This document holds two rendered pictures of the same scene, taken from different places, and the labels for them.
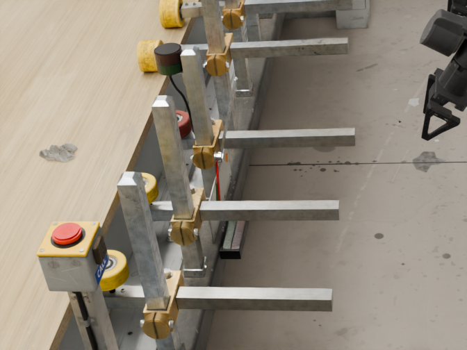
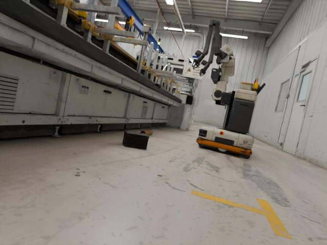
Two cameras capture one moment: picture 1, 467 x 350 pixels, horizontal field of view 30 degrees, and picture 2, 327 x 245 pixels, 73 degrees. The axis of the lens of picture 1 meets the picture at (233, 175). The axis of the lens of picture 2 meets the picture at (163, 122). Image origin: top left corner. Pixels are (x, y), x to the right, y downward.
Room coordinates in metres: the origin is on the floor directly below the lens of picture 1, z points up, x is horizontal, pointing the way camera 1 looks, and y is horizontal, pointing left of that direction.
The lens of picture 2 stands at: (-1.51, -0.12, 0.36)
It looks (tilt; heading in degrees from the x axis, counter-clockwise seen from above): 3 degrees down; 359
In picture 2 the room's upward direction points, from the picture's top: 12 degrees clockwise
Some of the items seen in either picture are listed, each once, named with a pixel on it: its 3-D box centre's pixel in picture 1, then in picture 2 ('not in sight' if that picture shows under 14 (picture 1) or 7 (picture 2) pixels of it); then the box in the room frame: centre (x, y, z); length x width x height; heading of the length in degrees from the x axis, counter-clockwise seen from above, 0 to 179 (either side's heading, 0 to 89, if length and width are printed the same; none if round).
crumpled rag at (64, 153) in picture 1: (58, 148); not in sight; (1.67, 0.38, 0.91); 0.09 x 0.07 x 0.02; 69
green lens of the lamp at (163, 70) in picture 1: (170, 64); not in sight; (1.68, 0.10, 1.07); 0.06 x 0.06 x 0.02
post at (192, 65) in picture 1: (205, 142); (158, 73); (1.67, 0.05, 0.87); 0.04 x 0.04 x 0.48; 76
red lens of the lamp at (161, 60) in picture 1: (168, 53); not in sight; (1.68, 0.10, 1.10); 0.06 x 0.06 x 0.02
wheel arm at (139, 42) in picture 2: not in sight; (121, 40); (0.23, 0.31, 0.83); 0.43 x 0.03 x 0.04; 76
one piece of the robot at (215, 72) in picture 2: not in sight; (216, 74); (1.54, -0.74, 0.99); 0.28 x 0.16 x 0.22; 162
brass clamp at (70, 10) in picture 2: not in sight; (67, 4); (-0.25, 0.52, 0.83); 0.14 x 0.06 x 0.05; 166
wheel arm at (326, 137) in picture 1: (260, 139); (166, 77); (1.68, -0.07, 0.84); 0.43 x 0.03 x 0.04; 76
